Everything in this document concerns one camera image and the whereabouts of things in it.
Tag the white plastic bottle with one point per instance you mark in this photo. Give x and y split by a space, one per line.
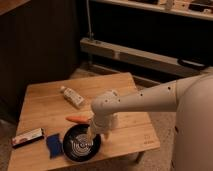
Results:
72 96

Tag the white paper cup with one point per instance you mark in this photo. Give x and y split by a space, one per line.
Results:
114 121

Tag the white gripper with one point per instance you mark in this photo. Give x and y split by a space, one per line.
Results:
99 124

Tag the black ceramic bowl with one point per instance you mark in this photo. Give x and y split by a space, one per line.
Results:
77 147

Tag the black handle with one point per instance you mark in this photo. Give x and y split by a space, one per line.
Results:
192 65

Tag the metal pole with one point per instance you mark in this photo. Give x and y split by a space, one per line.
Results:
90 33

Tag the blue sponge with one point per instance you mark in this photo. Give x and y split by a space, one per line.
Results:
54 145

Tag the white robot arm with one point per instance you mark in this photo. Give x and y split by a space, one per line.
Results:
191 99

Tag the red white flat box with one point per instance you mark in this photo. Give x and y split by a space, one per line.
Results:
27 137

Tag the wooden shelf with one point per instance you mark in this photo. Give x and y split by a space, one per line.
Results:
199 9

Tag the grey metal beam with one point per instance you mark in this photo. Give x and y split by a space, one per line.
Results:
137 57

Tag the orange toy carrot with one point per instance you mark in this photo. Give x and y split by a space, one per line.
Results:
78 119

